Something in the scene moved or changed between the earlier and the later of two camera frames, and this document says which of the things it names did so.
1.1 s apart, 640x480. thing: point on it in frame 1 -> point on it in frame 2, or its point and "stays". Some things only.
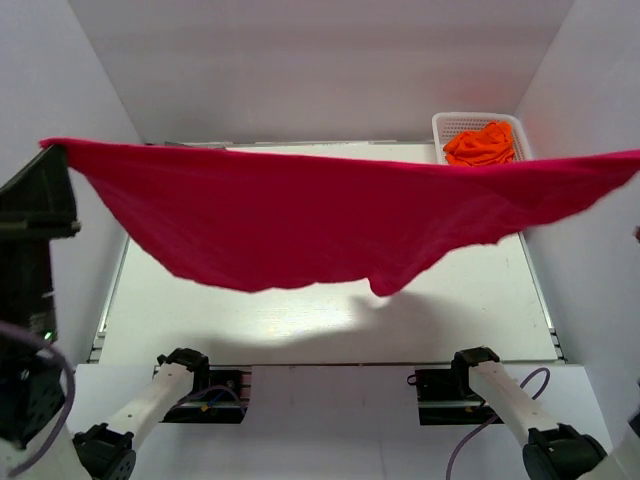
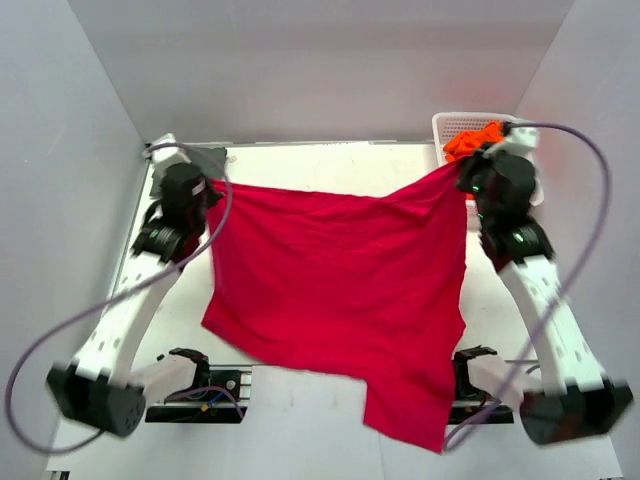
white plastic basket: x=445 y=125 stays
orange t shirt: x=490 y=145 stays
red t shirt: x=253 y=220 -> x=369 y=286
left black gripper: x=39 y=202 -> x=213 y=195
